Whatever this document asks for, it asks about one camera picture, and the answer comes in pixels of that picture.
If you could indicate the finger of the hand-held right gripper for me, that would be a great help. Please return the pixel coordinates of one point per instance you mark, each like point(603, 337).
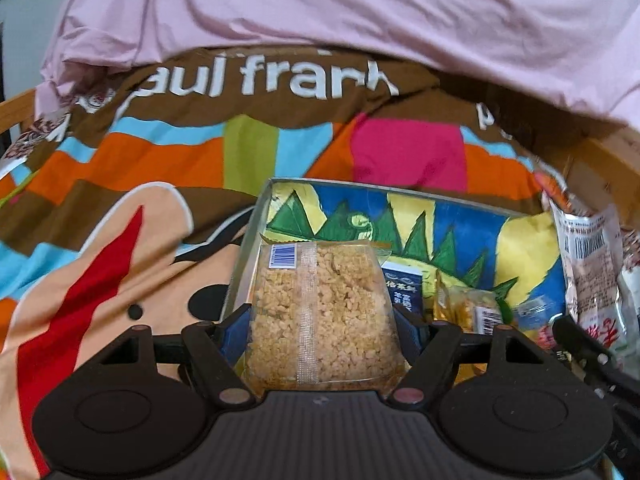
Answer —
point(582, 347)

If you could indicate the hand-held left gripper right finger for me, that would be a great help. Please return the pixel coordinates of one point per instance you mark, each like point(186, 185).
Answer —
point(411, 332)

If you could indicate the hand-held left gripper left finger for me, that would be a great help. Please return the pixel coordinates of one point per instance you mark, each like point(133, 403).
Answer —
point(235, 332)

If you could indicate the orange snack packet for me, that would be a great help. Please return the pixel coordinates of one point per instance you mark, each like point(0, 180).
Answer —
point(450, 305)

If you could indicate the blue white small packet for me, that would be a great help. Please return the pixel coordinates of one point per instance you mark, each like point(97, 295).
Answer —
point(402, 285)

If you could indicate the clear rice crisp packet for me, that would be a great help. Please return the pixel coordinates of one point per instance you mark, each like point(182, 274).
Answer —
point(325, 320)

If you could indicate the silver snack packet red print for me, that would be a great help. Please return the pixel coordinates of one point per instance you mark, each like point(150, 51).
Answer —
point(595, 260)

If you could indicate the dinosaur print tin box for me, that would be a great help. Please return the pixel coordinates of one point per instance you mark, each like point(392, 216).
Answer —
point(450, 230)

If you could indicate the light blue small packet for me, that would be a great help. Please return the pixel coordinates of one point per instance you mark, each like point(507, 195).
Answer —
point(535, 312)

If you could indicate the colourful printed blanket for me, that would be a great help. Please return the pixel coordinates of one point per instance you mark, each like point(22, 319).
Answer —
point(165, 160)

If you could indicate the pink bedsheet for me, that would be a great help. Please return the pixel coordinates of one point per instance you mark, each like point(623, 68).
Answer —
point(350, 5)

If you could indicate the wooden bed frame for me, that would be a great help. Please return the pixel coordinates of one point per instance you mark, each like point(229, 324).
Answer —
point(600, 170)

